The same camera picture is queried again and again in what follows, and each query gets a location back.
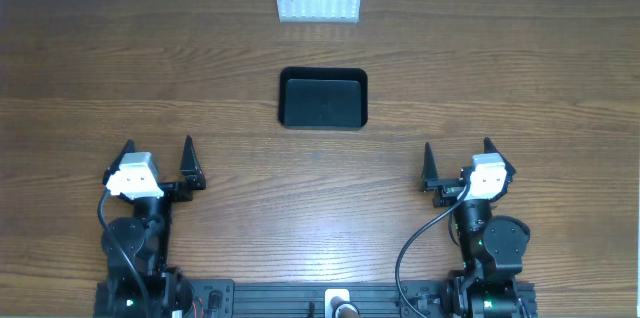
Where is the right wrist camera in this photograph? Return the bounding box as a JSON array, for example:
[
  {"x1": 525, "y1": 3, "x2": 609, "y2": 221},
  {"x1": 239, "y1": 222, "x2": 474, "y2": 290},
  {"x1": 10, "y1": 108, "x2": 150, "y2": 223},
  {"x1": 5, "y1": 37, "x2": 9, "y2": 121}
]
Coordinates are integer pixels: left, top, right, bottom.
[{"x1": 467, "y1": 152, "x2": 509, "y2": 203}]

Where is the mounting rail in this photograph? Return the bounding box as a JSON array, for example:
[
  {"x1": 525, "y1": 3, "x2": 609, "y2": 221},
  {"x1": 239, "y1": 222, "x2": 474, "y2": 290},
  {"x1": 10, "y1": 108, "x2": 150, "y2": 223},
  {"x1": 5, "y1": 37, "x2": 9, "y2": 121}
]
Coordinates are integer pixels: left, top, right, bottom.
[{"x1": 94, "y1": 279, "x2": 539, "y2": 318}]

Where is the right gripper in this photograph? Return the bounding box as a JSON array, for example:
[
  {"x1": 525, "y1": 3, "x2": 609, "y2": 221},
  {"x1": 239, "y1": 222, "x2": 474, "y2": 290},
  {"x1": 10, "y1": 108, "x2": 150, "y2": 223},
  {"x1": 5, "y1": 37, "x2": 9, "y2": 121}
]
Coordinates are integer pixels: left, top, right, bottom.
[{"x1": 420, "y1": 137, "x2": 517, "y2": 208}]

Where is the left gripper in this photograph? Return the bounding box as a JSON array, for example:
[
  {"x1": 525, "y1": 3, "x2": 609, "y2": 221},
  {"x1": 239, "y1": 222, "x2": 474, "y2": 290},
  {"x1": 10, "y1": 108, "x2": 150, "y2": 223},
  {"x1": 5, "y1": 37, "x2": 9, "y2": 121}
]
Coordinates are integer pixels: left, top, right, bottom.
[{"x1": 102, "y1": 134, "x2": 207, "y2": 204}]

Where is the black tray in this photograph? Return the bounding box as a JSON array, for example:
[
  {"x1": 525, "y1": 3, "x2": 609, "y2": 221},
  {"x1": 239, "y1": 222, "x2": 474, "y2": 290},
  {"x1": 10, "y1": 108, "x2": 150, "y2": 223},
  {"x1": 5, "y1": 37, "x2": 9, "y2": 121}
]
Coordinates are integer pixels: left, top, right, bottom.
[{"x1": 277, "y1": 66, "x2": 369, "y2": 132}]

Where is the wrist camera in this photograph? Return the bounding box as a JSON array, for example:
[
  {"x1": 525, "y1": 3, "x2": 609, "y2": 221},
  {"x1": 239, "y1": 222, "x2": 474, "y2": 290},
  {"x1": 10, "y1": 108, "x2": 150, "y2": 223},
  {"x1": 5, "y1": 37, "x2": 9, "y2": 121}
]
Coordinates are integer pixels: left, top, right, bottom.
[
  {"x1": 105, "y1": 151, "x2": 165, "y2": 202},
  {"x1": 467, "y1": 152, "x2": 509, "y2": 203}
]

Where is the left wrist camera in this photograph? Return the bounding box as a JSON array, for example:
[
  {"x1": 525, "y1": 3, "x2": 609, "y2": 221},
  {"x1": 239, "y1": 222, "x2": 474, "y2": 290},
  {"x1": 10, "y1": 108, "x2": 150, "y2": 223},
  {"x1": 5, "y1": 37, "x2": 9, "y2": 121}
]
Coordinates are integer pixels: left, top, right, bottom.
[{"x1": 105, "y1": 151, "x2": 165, "y2": 202}]

